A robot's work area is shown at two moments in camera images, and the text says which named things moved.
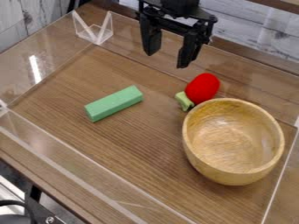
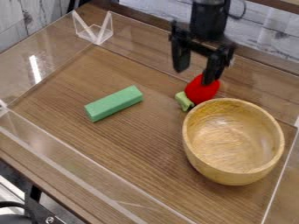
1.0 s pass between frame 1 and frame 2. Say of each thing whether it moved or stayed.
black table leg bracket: stayed
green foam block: stayed
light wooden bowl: stayed
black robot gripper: moved
